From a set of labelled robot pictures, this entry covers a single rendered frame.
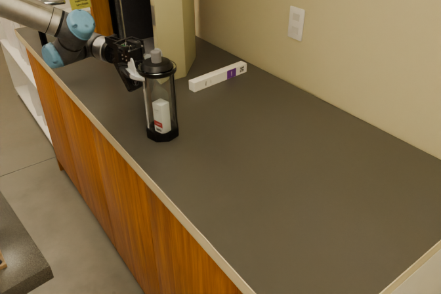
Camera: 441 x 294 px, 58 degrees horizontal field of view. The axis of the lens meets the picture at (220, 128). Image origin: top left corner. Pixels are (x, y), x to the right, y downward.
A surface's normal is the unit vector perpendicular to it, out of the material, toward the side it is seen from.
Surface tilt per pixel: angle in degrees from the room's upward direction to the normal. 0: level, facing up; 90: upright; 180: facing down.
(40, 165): 0
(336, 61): 90
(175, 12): 90
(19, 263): 0
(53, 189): 0
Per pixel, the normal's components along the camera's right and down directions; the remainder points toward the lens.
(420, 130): -0.80, 0.33
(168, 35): 0.59, 0.44
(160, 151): 0.00, -0.84
